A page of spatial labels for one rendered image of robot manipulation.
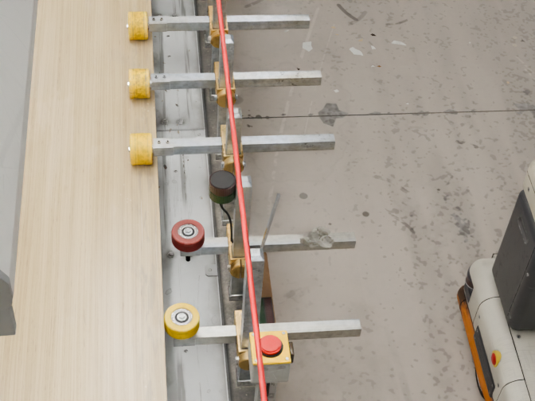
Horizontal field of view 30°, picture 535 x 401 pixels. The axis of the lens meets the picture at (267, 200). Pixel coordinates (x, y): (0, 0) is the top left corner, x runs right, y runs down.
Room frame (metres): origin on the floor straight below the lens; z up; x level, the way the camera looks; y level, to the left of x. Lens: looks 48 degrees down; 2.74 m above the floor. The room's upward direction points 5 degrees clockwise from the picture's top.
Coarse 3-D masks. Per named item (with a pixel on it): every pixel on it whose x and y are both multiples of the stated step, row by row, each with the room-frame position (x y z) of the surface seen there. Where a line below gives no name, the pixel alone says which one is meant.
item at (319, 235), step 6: (312, 228) 1.63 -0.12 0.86; (318, 228) 1.62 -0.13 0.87; (324, 228) 1.62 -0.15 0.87; (306, 234) 1.60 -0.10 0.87; (312, 234) 1.60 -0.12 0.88; (318, 234) 1.60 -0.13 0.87; (324, 234) 1.61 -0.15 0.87; (300, 240) 1.58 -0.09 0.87; (306, 240) 1.58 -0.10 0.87; (312, 240) 1.59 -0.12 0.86; (318, 240) 1.58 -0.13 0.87; (324, 240) 1.59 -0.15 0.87; (330, 240) 1.59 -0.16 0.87; (312, 246) 1.57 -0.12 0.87; (324, 246) 1.57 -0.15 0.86; (330, 246) 1.58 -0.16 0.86
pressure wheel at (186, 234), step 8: (176, 224) 1.57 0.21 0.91; (184, 224) 1.57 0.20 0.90; (192, 224) 1.57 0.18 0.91; (200, 224) 1.57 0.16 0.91; (176, 232) 1.54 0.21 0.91; (184, 232) 1.54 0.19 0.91; (192, 232) 1.55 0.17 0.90; (200, 232) 1.55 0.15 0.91; (176, 240) 1.52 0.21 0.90; (184, 240) 1.52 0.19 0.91; (192, 240) 1.52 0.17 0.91; (200, 240) 1.52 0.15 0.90; (184, 248) 1.51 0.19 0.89; (192, 248) 1.51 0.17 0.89
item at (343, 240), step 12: (216, 240) 1.56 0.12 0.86; (252, 240) 1.57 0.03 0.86; (276, 240) 1.58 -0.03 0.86; (288, 240) 1.58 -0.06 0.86; (336, 240) 1.60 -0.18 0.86; (348, 240) 1.60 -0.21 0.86; (180, 252) 1.53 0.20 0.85; (192, 252) 1.53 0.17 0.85; (204, 252) 1.54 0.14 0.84; (216, 252) 1.55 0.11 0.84
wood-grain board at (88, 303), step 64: (64, 0) 2.41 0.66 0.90; (128, 0) 2.44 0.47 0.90; (64, 64) 2.12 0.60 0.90; (128, 64) 2.14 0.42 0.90; (64, 128) 1.87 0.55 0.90; (128, 128) 1.89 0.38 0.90; (64, 192) 1.65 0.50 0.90; (128, 192) 1.66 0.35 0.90; (64, 256) 1.44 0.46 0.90; (128, 256) 1.46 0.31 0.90; (64, 320) 1.27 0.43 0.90; (128, 320) 1.28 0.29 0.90; (0, 384) 1.09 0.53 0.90; (64, 384) 1.10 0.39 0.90; (128, 384) 1.12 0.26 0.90
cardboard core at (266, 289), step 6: (264, 252) 2.19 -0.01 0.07; (264, 258) 2.16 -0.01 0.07; (264, 264) 2.13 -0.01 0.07; (264, 270) 2.11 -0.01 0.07; (264, 276) 2.08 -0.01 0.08; (264, 282) 2.05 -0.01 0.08; (270, 282) 2.07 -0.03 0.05; (264, 288) 2.03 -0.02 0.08; (270, 288) 2.04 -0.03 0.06; (264, 294) 2.00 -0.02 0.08; (270, 294) 2.01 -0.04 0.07
